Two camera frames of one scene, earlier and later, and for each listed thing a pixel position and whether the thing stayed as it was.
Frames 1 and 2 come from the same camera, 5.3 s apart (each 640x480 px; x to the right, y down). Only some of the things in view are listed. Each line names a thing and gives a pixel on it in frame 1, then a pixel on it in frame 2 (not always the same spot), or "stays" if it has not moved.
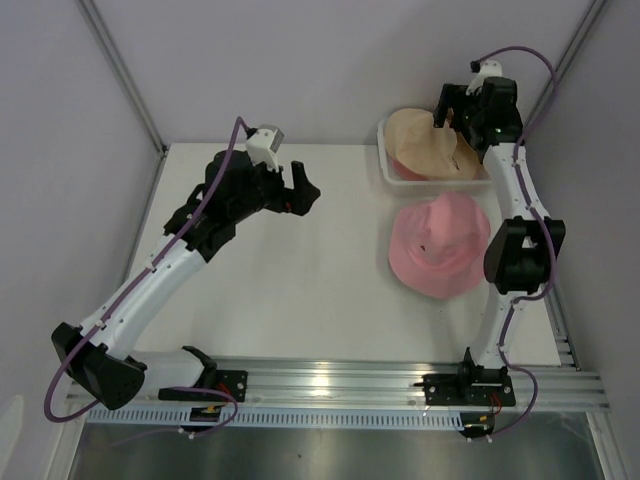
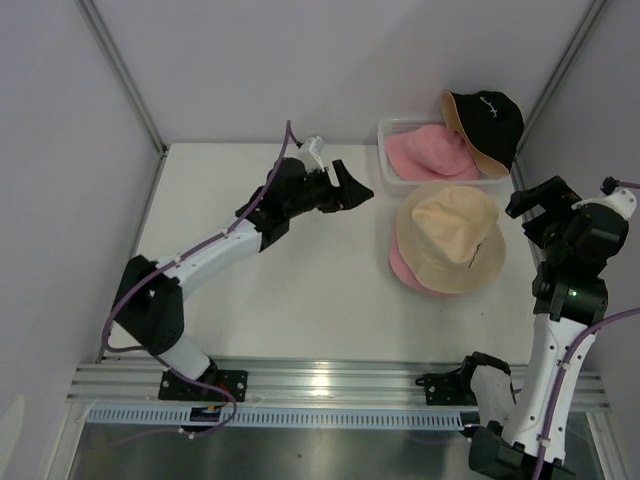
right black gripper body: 466,114 → 555,246
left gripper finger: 304,199 → 353,194
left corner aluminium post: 100,31 stays
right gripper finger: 444,104 → 553,194
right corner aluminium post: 566,60 stays
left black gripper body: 267,191 → 318,192
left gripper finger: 299,174 → 344,177
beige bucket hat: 435,152 → 450,237
